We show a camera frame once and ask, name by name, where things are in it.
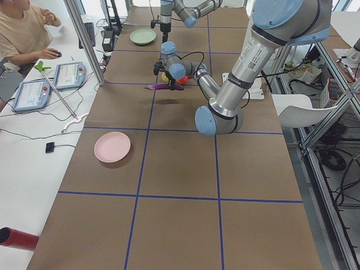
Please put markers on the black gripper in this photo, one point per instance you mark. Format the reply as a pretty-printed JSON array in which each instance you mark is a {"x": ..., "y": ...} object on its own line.
[
  {"x": 165, "y": 28},
  {"x": 172, "y": 79}
]

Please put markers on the yellow pink peach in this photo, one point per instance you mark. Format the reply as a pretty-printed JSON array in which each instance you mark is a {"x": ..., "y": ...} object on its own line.
[{"x": 164, "y": 78}]

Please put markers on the purple eggplant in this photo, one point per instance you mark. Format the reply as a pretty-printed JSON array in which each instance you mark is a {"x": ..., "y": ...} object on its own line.
[{"x": 164, "y": 86}]

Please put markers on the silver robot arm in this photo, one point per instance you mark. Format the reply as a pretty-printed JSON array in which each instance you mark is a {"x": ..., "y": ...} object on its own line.
[
  {"x": 275, "y": 24},
  {"x": 188, "y": 15}
]

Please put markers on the light green plate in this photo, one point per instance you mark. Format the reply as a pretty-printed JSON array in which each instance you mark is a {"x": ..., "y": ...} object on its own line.
[{"x": 142, "y": 36}]

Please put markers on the black power adapter box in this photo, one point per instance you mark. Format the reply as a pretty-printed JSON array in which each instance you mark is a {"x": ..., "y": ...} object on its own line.
[{"x": 108, "y": 41}]

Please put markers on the black keyboard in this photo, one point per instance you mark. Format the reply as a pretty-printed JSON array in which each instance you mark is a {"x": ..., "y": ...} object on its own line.
[{"x": 89, "y": 27}]

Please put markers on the pink plate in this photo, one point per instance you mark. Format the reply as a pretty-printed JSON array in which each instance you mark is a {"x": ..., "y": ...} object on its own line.
[{"x": 112, "y": 147}]

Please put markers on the far teach pendant tablet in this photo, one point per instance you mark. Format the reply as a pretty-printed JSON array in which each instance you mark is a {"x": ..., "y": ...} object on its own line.
[{"x": 69, "y": 75}]

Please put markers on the teach pendant tablet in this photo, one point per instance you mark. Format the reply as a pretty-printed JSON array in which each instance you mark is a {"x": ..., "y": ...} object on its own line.
[
  {"x": 31, "y": 95},
  {"x": 69, "y": 75}
]

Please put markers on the white plastic chair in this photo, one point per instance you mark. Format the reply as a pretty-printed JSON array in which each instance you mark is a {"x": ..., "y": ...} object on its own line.
[{"x": 296, "y": 110}]

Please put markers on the reacher grabber stick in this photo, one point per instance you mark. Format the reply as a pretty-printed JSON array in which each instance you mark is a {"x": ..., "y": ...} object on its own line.
[{"x": 76, "y": 119}]

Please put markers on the small black box device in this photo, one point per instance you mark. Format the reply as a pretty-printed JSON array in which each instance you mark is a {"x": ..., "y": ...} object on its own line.
[{"x": 50, "y": 146}]

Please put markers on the near teach pendant tablet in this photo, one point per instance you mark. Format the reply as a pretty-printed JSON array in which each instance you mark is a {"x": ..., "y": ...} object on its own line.
[{"x": 31, "y": 95}]

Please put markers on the cardboard box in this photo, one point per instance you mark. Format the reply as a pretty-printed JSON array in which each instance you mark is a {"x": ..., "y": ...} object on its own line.
[{"x": 311, "y": 74}]

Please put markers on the seated person beige shirt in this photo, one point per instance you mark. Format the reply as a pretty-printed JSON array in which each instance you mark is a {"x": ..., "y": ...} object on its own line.
[{"x": 24, "y": 38}]

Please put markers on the white red basket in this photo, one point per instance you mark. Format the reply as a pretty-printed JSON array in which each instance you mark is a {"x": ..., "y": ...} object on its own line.
[{"x": 330, "y": 94}]

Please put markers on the red cylinder bottle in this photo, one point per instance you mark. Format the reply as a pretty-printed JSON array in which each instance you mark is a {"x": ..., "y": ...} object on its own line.
[{"x": 13, "y": 238}]

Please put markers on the aluminium frame post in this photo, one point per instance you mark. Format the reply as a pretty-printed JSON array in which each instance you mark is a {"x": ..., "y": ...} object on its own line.
[{"x": 80, "y": 29}]

